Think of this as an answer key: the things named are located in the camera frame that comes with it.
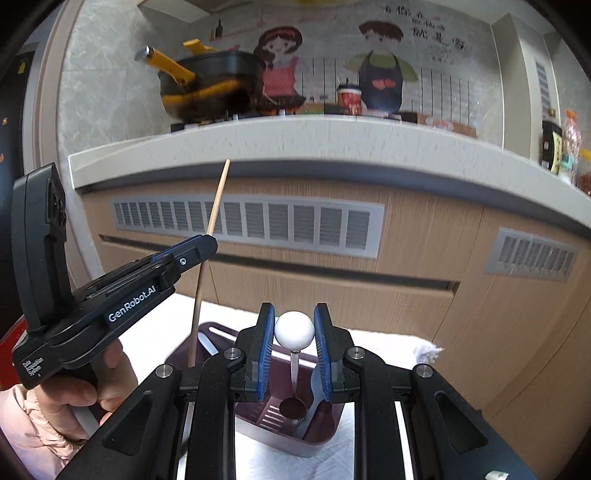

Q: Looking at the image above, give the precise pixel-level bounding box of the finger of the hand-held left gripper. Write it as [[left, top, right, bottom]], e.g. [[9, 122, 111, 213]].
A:
[[154, 234, 208, 260], [148, 236, 219, 287]]

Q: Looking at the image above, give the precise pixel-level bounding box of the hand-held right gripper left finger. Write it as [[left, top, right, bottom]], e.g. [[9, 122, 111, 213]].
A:
[[58, 302, 278, 480]]

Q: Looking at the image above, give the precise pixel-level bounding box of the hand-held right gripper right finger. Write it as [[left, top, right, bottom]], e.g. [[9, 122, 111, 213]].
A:
[[313, 303, 539, 480]]

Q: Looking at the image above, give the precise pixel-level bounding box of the white ball-handle metal spoon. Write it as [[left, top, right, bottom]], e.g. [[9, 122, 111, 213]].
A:
[[274, 311, 315, 422]]

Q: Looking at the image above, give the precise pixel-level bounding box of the wooden chopstick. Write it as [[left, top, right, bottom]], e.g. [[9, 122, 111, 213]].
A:
[[187, 159, 231, 370]]

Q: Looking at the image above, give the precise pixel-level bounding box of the maroon plastic utensil holder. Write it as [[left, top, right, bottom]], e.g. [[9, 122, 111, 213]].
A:
[[165, 322, 345, 457]]

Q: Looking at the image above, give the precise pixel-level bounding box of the person's left forearm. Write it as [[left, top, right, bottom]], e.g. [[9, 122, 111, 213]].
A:
[[0, 382, 90, 474]]

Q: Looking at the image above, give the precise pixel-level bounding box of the person's left hand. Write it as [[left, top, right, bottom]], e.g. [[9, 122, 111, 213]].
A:
[[34, 339, 139, 437]]

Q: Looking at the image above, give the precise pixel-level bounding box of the long grey vent grille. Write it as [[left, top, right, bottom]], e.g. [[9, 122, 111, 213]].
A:
[[110, 194, 385, 258]]

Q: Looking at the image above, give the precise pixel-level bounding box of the white woven tablecloth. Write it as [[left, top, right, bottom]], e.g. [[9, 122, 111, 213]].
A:
[[78, 295, 446, 480]]

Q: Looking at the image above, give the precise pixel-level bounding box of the speckled stone kitchen counter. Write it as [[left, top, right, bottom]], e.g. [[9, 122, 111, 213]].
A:
[[68, 114, 591, 210]]

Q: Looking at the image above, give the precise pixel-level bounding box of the short grey vent grille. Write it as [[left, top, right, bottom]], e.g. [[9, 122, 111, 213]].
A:
[[484, 226, 580, 283]]

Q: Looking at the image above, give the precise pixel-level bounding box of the brown wooden board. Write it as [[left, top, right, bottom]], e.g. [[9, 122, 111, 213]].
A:
[[416, 112, 479, 138]]

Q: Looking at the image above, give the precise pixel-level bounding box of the dark sauce bottle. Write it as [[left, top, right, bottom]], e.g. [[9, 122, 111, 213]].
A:
[[539, 108, 564, 174]]

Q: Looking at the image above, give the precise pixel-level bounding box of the jar with yellow lid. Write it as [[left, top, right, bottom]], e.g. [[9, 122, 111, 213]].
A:
[[575, 148, 591, 197]]

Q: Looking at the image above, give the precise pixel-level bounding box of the clear bottle with orange cap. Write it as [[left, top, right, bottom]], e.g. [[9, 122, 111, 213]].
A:
[[561, 110, 583, 185]]

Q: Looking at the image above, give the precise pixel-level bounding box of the black pan with yellow handle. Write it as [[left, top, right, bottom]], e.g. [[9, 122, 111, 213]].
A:
[[134, 45, 266, 93]]

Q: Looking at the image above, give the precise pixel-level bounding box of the cartoon wall poster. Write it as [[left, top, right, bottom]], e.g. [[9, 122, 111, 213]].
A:
[[210, 0, 504, 139]]

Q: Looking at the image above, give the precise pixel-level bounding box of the white wall vent grille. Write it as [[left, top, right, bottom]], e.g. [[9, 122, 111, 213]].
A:
[[533, 58, 553, 112]]

